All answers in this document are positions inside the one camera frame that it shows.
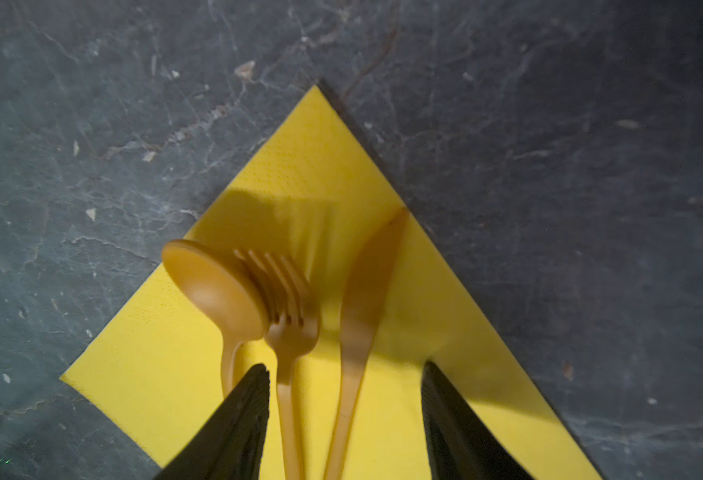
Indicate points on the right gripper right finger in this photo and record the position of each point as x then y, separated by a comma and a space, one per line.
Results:
459, 445

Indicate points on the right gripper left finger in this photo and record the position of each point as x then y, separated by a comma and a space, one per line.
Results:
231, 443

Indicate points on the orange plastic fork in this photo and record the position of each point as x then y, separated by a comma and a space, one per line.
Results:
295, 322

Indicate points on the orange plastic spoon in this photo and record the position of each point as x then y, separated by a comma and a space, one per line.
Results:
221, 289

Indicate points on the orange plastic knife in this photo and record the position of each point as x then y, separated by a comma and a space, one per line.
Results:
361, 313

